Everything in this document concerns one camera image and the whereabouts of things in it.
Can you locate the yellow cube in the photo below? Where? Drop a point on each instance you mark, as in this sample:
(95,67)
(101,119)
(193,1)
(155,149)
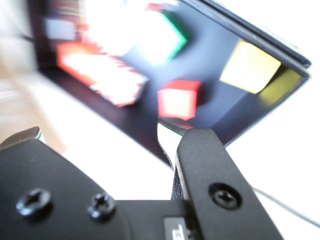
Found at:
(250,67)

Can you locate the black cardboard box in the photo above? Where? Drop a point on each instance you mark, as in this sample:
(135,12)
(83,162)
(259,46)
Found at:
(220,105)

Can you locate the red cube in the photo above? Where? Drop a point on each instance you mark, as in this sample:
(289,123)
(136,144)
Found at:
(178,100)

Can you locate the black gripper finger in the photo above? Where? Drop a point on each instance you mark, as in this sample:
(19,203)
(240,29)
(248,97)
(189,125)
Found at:
(50,195)

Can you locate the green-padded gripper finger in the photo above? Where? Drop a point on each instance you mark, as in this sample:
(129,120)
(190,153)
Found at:
(212,180)

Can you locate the red and white carton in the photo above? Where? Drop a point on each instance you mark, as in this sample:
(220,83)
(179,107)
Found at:
(105,75)

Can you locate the green cube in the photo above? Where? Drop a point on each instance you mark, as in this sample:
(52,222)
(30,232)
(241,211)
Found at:
(162,37)

